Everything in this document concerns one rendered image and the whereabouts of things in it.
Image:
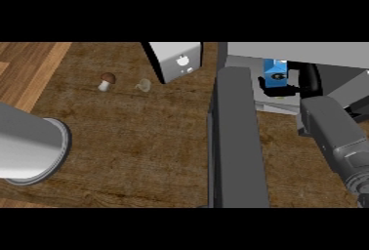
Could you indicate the pale garlic bulb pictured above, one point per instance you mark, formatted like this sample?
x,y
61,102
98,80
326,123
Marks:
x,y
143,85

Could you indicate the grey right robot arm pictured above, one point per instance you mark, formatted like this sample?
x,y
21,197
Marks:
x,y
337,136

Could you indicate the grey appliance with apple print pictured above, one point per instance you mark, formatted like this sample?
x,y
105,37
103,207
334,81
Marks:
x,y
179,63

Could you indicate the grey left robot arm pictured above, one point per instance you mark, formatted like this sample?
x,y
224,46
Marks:
x,y
28,146

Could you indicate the grey microwave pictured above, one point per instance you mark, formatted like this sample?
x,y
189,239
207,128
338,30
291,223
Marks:
x,y
297,50

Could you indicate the brown mushroom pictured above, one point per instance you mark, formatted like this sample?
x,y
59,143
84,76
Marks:
x,y
106,80

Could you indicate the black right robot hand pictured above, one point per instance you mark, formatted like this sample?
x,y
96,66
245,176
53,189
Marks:
x,y
312,78

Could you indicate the blue milk carton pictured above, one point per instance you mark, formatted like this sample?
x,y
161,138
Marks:
x,y
275,70

